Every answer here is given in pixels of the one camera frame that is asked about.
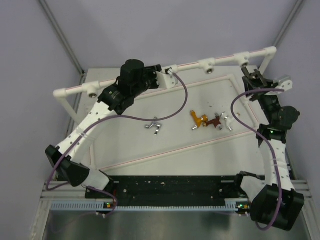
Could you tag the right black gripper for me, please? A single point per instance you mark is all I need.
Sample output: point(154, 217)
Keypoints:
point(254, 84)

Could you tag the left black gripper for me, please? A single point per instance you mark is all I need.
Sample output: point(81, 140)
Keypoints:
point(152, 71)

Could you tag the white PVC pipe frame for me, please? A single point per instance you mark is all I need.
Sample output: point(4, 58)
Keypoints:
point(124, 141)

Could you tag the dark grey faucet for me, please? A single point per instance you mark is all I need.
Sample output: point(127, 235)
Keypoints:
point(253, 80)

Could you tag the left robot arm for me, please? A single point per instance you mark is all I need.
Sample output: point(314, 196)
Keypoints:
point(66, 157)

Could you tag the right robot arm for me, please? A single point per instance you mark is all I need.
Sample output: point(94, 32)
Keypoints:
point(274, 201)

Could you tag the chrome silver faucet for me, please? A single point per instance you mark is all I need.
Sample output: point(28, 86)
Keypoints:
point(154, 124)

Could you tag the white faucet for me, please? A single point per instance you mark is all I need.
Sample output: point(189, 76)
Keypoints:
point(228, 120)

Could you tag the brown red faucet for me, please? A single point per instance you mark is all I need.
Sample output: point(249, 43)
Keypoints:
point(216, 122)

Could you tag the orange gold faucet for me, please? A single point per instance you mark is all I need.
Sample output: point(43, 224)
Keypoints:
point(198, 120)

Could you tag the white work board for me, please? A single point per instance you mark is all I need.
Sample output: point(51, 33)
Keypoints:
point(223, 159)

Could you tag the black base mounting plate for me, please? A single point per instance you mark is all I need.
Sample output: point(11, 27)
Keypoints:
point(175, 191)

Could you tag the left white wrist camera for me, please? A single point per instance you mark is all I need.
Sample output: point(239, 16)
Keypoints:
point(166, 80)

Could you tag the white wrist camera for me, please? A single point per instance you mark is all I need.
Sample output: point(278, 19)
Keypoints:
point(166, 80)
point(280, 85)

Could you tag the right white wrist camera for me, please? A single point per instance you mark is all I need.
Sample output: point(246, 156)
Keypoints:
point(280, 85)

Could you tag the grey slotted cable duct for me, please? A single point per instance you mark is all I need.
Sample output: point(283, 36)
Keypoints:
point(229, 205)

